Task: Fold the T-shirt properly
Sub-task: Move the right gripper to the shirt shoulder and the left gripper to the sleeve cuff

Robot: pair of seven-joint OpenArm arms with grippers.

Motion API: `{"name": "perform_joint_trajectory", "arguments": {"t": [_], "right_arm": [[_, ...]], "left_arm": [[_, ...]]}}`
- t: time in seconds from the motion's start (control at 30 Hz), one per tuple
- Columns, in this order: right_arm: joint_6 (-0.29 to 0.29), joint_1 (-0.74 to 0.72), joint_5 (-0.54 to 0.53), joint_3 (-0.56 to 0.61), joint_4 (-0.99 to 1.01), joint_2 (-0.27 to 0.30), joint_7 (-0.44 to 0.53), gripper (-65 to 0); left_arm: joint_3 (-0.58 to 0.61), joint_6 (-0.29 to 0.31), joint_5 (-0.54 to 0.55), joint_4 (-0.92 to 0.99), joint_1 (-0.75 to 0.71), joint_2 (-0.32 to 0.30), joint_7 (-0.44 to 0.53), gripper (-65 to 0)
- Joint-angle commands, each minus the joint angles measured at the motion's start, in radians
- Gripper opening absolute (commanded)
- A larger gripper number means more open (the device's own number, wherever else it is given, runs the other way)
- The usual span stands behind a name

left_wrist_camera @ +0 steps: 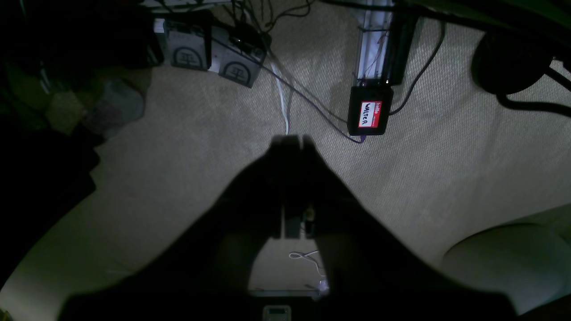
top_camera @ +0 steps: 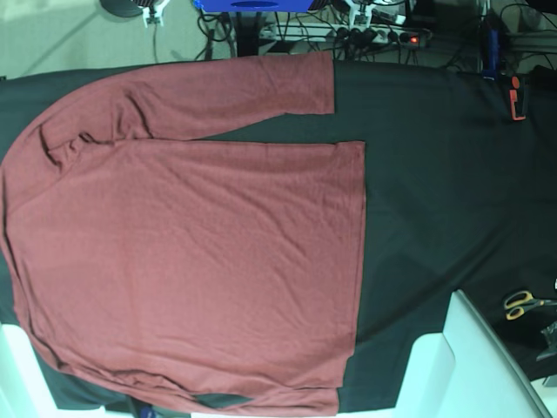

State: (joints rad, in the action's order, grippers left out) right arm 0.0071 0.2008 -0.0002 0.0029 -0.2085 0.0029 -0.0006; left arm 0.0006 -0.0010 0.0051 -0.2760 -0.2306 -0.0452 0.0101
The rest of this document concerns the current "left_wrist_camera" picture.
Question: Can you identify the grey power adapter left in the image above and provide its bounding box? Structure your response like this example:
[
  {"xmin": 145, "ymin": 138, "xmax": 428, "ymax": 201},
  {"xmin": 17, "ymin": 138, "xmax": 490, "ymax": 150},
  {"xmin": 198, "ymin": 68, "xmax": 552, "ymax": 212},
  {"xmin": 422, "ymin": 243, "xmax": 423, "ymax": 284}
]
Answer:
[{"xmin": 153, "ymin": 18, "xmax": 210, "ymax": 71}]

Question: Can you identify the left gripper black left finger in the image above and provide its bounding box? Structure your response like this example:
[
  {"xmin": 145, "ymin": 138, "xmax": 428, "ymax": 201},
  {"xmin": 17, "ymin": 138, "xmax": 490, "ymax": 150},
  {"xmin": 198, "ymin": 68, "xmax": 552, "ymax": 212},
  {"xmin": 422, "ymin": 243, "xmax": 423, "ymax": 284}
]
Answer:
[{"xmin": 59, "ymin": 136, "xmax": 294, "ymax": 321}]

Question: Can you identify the black box with name sticker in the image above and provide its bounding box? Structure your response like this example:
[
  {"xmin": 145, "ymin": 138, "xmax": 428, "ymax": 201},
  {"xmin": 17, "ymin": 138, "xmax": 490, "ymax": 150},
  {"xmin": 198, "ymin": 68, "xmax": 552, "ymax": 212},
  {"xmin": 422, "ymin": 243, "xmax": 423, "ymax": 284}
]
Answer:
[{"xmin": 347, "ymin": 86, "xmax": 394, "ymax": 136}]

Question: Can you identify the grey power adapter right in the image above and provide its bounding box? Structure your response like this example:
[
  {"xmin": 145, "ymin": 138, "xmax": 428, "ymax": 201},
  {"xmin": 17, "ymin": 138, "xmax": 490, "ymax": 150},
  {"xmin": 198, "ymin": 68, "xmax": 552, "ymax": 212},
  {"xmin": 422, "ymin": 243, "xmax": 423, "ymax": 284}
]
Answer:
[{"xmin": 208, "ymin": 24, "xmax": 267, "ymax": 88}]

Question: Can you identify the grey power adapter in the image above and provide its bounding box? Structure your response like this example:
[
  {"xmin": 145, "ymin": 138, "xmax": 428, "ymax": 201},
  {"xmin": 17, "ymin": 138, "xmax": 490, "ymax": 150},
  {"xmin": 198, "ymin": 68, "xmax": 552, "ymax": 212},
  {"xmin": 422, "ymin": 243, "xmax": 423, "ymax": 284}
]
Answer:
[
  {"xmin": 153, "ymin": 18, "xmax": 210, "ymax": 71},
  {"xmin": 208, "ymin": 24, "xmax": 267, "ymax": 88}
]

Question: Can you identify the aluminium frame rail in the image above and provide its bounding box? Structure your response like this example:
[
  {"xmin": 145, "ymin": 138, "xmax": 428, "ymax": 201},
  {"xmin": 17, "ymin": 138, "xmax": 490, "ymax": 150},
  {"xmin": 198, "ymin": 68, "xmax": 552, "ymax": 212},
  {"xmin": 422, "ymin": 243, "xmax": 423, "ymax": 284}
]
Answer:
[{"xmin": 352, "ymin": 0, "xmax": 418, "ymax": 87}]

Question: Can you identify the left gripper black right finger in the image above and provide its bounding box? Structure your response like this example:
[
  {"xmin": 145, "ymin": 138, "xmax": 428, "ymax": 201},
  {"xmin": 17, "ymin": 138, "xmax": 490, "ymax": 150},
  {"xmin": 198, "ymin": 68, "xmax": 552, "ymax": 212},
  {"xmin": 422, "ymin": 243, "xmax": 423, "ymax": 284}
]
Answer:
[{"xmin": 302, "ymin": 136, "xmax": 517, "ymax": 321}]

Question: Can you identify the white cable on carpet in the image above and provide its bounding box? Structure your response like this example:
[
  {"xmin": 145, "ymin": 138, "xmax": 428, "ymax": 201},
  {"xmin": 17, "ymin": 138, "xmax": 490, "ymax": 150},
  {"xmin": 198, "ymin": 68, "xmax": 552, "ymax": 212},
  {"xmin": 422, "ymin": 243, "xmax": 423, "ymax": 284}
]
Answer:
[{"xmin": 269, "ymin": 62, "xmax": 290, "ymax": 135}]

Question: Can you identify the purple cable on carpet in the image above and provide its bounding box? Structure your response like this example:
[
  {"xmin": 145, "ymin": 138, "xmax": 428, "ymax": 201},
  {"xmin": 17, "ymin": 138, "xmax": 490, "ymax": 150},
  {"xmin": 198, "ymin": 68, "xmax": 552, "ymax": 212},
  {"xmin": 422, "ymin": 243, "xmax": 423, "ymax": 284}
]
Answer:
[{"xmin": 214, "ymin": 38, "xmax": 367, "ymax": 144}]

